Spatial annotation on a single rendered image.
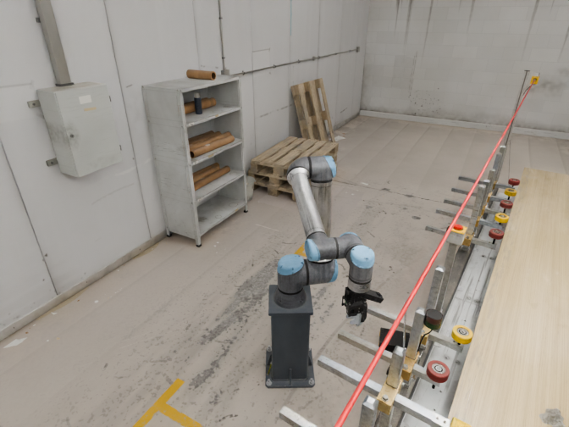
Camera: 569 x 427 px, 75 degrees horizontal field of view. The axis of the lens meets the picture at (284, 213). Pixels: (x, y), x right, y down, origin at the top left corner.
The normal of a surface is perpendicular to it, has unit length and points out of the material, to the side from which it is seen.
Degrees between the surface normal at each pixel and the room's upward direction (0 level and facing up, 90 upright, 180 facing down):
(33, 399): 0
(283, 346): 90
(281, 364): 90
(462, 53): 90
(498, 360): 0
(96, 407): 0
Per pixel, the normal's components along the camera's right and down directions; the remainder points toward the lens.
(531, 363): 0.00, -0.88
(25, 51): 0.88, 0.22
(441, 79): -0.48, 0.41
